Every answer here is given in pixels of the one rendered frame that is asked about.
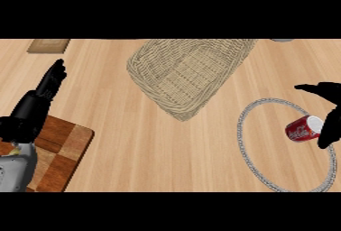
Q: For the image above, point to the tan flat rectangular object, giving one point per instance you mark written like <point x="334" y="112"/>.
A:
<point x="47" y="45"/>

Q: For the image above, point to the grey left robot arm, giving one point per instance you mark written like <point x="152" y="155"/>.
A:
<point x="15" y="170"/>

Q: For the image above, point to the checkered wooden cutting board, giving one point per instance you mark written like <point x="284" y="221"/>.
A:
<point x="58" y="159"/>

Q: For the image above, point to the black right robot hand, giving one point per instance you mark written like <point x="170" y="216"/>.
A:
<point x="331" y="120"/>

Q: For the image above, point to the red soda can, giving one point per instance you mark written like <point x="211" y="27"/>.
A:
<point x="303" y="128"/>

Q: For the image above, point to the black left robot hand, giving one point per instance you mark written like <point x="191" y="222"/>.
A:
<point x="27" y="112"/>

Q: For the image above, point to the beige wicker basket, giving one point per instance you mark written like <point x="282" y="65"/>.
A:
<point x="191" y="75"/>

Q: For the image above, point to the grey object at edge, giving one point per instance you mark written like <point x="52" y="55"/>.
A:
<point x="282" y="40"/>

